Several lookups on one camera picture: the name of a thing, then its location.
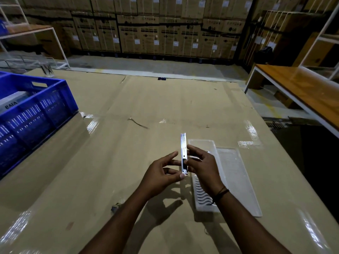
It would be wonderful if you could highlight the person's left hand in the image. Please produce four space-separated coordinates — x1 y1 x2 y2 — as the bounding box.
138 151 186 201

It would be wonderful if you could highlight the person's right hand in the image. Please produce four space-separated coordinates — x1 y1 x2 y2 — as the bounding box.
185 144 225 198

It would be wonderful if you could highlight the person's right forearm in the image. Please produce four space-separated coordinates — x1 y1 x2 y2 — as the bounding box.
213 190 292 254

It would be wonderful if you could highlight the person's left forearm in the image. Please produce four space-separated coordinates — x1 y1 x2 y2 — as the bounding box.
79 186 157 254

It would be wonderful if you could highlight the clear plastic tray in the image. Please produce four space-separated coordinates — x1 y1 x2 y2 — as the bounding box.
188 139 229 213

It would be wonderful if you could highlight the black wrist band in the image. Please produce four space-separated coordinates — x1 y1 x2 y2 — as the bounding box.
211 186 230 206

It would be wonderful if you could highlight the clear plastic lid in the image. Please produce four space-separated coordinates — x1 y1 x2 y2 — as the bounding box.
216 147 263 218

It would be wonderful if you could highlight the small cardboard box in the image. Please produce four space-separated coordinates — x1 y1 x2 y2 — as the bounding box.
273 90 295 109

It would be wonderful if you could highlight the black bag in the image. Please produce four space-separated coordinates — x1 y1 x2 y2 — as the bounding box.
254 46 274 64

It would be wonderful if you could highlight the stack of cardboard boxes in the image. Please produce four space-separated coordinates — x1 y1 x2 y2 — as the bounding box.
20 0 339 65

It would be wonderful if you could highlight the blue plastic crate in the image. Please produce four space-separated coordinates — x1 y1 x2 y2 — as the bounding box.
0 71 79 181

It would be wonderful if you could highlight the tall white metal rack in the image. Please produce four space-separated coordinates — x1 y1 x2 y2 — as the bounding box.
299 2 339 82

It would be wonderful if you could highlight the white box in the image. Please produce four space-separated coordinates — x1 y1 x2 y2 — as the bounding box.
0 91 30 114

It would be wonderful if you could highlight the white metal shelf rack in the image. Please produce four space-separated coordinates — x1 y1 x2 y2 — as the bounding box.
0 0 71 69

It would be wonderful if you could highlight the wooden table with white frame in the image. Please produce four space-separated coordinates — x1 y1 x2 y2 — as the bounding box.
244 63 339 140

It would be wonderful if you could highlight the clear wire basket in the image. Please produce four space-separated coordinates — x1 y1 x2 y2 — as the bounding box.
0 51 57 78

